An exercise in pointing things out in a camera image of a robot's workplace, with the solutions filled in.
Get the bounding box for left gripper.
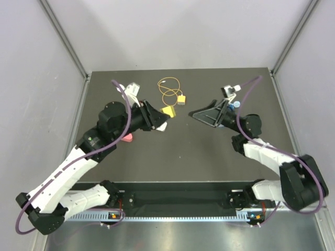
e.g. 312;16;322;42
113;99;170;141

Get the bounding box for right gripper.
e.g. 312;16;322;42
189;99;243;134

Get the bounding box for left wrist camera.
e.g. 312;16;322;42
117;82;140;107

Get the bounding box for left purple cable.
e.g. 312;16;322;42
15;79;131;235

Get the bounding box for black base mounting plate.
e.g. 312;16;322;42
109;189;252;210

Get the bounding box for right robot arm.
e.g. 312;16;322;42
188;99;329;211

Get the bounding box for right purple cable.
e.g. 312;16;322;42
235;75;325;227

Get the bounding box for slotted cable duct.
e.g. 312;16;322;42
68;210;264;222

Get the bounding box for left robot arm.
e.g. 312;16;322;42
16;100;170;235

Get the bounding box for pink triangular power strip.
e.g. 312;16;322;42
121;133;133;143

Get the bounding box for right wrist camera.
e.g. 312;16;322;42
221;85;241;103

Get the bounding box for yellow cube plug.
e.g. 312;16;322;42
161;106;176;118

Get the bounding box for purple cable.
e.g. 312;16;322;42
15;79;131;235
235;75;325;227

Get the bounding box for yellow charging cable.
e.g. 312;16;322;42
157;76;183;107

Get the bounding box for yellow charger with cable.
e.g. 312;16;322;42
177;95;186;105

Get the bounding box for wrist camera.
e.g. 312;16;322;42
117;82;140;107
221;85;241;103

